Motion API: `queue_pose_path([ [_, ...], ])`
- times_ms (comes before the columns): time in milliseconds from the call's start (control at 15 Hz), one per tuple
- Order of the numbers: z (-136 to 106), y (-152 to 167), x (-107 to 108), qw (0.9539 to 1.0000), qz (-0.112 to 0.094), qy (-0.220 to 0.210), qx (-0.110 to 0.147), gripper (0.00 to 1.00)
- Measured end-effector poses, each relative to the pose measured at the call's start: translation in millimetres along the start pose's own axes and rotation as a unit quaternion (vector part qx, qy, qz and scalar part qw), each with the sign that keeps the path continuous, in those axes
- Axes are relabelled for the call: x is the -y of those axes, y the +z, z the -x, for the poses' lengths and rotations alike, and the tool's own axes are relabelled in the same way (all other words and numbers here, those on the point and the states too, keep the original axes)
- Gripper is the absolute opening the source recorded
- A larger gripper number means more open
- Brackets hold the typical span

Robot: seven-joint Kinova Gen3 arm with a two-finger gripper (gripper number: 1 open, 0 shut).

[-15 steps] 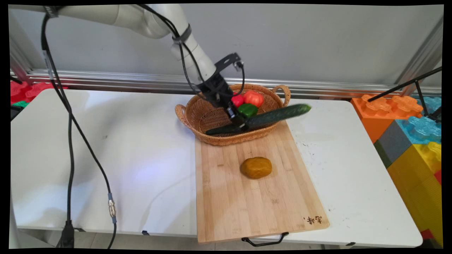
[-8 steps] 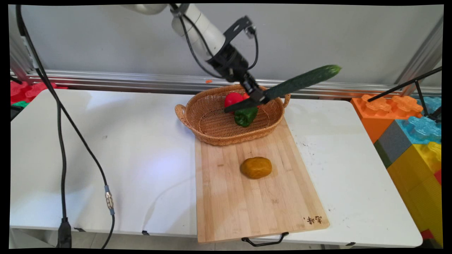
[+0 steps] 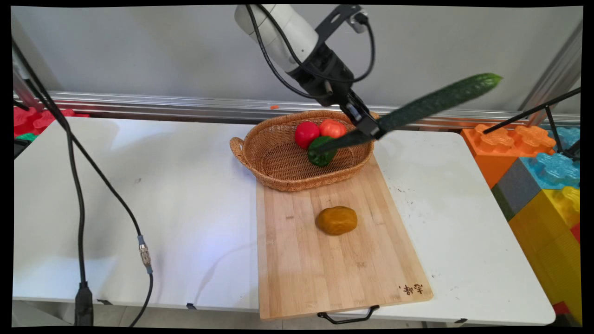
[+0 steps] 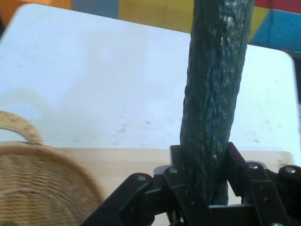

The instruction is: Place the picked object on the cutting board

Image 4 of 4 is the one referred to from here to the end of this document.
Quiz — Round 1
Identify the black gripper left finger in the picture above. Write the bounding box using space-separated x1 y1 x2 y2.
82 145 210 226

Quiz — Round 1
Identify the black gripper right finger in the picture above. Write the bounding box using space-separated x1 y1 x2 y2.
225 141 301 226

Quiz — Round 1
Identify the dark green cucumber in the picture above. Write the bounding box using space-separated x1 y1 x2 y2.
179 0 253 206

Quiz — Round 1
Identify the bamboo cutting board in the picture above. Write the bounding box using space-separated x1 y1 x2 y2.
55 147 295 214

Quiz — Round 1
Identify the woven wicker basket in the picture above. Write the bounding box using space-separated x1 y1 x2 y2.
0 110 105 226

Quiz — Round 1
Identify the large blue toy block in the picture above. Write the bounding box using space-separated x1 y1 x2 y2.
248 8 301 54

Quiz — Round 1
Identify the large red toy block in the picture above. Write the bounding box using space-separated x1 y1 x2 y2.
254 0 301 11

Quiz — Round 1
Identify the large orange toy block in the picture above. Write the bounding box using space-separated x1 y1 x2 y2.
0 0 72 22

